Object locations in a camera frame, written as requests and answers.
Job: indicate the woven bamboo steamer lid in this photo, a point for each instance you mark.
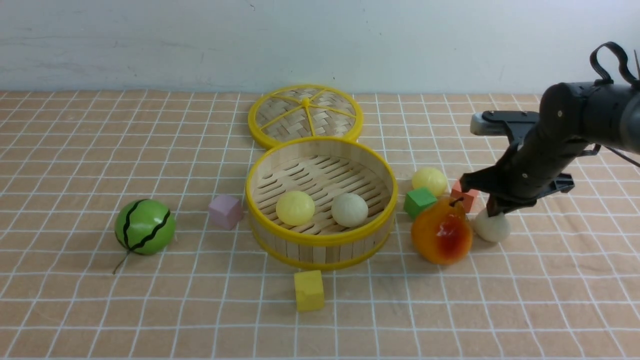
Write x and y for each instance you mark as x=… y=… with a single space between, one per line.
x=303 y=111

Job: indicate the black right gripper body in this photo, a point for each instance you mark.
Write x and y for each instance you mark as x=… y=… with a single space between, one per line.
x=529 y=170

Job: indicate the yellow cube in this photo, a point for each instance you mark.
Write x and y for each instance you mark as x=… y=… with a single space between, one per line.
x=309 y=291

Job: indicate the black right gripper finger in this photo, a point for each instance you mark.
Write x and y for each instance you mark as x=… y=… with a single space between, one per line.
x=495 y=206

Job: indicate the lilac cube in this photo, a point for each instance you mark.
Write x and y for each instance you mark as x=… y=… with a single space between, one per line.
x=225 y=211

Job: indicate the white bun front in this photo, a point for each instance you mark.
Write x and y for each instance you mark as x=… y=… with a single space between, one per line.
x=349 y=210

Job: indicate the bamboo steamer tray yellow rim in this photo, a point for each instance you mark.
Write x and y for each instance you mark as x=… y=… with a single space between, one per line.
x=323 y=168

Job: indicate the salmon pink cube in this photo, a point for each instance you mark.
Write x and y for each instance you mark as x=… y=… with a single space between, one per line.
x=468 y=198

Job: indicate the checked beige tablecloth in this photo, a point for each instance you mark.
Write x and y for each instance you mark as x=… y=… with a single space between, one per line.
x=565 y=286

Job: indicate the white bun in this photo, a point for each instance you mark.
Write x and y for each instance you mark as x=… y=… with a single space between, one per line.
x=493 y=229
x=349 y=210

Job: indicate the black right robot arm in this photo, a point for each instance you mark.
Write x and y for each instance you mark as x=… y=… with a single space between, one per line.
x=574 y=120

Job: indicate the orange plastic pear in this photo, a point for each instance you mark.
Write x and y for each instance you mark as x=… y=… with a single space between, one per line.
x=442 y=234

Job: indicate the pale yellow bun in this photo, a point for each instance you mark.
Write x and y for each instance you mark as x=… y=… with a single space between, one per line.
x=430 y=178

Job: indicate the green toy watermelon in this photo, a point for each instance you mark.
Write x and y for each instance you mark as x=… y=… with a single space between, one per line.
x=144 y=227

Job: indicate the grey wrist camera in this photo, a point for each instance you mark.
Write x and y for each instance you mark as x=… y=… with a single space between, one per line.
x=515 y=125

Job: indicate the green cube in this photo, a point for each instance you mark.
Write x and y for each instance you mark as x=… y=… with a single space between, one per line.
x=418 y=200

